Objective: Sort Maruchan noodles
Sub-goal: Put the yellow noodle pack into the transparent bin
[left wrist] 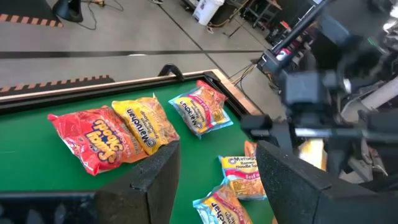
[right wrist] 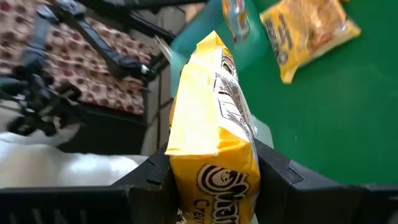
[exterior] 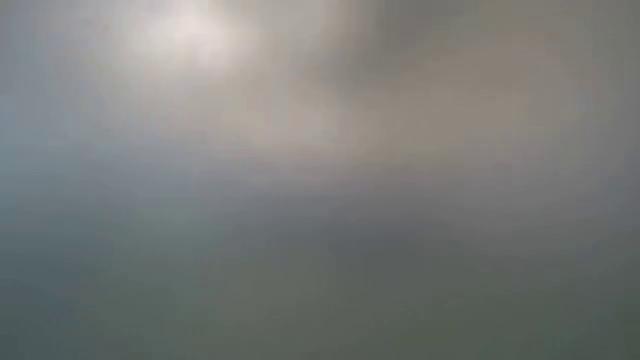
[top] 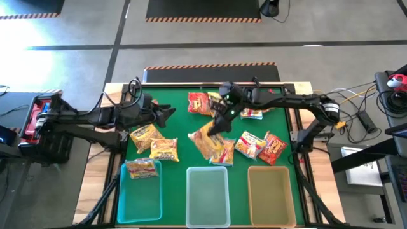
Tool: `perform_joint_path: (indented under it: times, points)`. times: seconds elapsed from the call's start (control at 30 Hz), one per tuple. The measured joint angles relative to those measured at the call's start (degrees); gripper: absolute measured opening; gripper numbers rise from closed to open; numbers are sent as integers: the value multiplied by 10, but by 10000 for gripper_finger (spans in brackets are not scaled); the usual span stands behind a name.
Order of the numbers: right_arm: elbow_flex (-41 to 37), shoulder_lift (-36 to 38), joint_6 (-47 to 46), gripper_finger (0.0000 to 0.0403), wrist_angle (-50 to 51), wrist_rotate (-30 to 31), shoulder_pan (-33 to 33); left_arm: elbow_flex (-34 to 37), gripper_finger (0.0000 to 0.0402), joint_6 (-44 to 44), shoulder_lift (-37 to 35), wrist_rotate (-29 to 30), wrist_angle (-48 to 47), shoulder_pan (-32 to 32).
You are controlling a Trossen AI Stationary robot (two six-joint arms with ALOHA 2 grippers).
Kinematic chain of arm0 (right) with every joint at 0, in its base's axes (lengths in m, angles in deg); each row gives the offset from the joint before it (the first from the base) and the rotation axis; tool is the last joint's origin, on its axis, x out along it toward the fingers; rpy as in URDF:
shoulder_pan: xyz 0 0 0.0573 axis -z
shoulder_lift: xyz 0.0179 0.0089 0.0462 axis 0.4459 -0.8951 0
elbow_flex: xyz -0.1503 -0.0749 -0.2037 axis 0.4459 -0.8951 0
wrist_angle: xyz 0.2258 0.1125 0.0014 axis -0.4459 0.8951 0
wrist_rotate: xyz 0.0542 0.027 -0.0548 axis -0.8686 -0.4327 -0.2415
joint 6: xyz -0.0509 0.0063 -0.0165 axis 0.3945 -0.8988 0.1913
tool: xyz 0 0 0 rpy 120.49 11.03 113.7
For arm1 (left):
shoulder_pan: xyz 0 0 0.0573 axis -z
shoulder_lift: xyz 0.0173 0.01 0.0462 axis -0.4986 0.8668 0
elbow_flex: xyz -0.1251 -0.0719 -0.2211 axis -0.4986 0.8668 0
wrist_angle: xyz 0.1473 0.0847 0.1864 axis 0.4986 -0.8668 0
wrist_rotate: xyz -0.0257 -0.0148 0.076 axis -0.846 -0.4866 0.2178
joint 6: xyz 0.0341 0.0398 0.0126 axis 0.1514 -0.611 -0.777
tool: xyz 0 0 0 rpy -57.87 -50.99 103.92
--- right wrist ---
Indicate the brown dotted fabric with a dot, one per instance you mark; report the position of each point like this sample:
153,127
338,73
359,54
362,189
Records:
77,62

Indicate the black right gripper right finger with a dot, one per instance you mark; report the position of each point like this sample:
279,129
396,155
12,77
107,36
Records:
311,202

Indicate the black diagonal frame strut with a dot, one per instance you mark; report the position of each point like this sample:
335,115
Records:
102,46

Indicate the yellow Maruchan noodle packet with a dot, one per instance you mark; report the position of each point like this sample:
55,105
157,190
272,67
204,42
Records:
205,124
308,34

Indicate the green felt table mat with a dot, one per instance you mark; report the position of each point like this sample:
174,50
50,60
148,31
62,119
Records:
326,124

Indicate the white-labelled Maruchan noodle packet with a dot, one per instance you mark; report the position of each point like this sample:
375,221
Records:
237,18

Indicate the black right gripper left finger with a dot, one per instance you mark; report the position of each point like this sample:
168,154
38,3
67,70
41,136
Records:
93,205

